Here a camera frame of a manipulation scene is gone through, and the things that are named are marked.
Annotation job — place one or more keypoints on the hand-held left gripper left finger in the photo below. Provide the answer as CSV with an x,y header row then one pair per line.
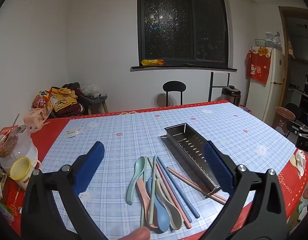
x,y
90,167

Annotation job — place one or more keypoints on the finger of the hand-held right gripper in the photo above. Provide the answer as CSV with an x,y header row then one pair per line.
x,y
297,128

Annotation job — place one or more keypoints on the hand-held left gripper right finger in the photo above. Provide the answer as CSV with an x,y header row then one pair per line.
x,y
217,167

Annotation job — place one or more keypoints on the pink chopstick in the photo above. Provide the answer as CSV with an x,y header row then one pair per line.
x,y
189,178
180,210

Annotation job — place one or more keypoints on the metal utensil tray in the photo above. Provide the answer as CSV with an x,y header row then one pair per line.
x,y
184,135

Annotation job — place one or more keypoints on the blue chopstick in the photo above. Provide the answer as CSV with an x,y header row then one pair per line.
x,y
191,208
178,195

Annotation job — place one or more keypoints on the green spoon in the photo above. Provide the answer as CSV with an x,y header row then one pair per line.
x,y
139,166

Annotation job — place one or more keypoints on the pink spoon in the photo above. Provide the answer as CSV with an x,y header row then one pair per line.
x,y
142,192

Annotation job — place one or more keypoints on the beige spoon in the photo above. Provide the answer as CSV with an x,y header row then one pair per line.
x,y
175,220

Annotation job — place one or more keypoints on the blue spoon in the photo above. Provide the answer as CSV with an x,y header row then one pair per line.
x,y
161,215

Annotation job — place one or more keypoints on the person's left hand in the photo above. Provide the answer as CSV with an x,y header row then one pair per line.
x,y
139,235

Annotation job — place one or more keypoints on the brown trash bin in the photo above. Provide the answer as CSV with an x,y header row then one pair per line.
x,y
282,120

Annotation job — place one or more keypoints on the crumpled white tissue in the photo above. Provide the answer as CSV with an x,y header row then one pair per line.
x,y
298,162

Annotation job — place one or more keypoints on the black stool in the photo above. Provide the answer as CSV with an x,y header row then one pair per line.
x,y
293,110

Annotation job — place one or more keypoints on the black kitchen oven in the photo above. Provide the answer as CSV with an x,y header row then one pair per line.
x,y
307,105

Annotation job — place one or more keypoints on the white paper labels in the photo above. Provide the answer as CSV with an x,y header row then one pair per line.
x,y
74,133

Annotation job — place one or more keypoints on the white refrigerator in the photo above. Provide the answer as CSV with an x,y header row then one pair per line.
x,y
273,92

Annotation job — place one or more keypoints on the red tablecloth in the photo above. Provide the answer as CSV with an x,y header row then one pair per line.
x,y
54,127

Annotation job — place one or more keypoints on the grey stool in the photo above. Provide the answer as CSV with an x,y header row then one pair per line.
x,y
94,102

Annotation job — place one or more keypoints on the clear plastic container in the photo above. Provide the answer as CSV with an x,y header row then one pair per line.
x,y
24,145

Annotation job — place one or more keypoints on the yellow rimmed cup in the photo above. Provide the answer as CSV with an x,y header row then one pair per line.
x,y
20,170

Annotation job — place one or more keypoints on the brown rice cooker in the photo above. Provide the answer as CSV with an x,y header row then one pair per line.
x,y
231,96

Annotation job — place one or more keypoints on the yellow snack bags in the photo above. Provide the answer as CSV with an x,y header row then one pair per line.
x,y
36,118

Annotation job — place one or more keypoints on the red printed cloth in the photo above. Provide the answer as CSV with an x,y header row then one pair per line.
x,y
257,67

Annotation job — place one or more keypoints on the clear plastic bag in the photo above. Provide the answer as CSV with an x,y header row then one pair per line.
x,y
92,90

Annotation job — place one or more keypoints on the orange snack bag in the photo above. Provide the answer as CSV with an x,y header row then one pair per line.
x,y
41,100

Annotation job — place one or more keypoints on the red snack bag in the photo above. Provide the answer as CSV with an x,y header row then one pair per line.
x,y
4,142

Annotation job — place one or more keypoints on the black round chair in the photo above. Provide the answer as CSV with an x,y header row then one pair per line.
x,y
174,87

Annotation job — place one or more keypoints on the clear plastic containers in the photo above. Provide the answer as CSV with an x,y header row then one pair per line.
x,y
272,40

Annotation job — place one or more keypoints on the white bowl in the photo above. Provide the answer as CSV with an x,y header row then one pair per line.
x,y
260,43

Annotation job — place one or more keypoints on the colourful printed packet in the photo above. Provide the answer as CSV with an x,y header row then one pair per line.
x,y
4,211

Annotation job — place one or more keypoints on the black window sill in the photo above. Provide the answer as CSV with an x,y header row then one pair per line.
x,y
194,68

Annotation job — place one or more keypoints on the yellow snack packet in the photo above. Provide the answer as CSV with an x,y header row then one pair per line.
x,y
152,62

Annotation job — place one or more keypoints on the dark window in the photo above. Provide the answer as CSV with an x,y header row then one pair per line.
x,y
169,30

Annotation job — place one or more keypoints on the black metal folding frame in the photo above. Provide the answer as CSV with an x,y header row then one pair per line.
x,y
211,85

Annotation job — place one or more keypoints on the wooden door frame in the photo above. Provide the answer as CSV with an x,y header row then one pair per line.
x,y
283,42

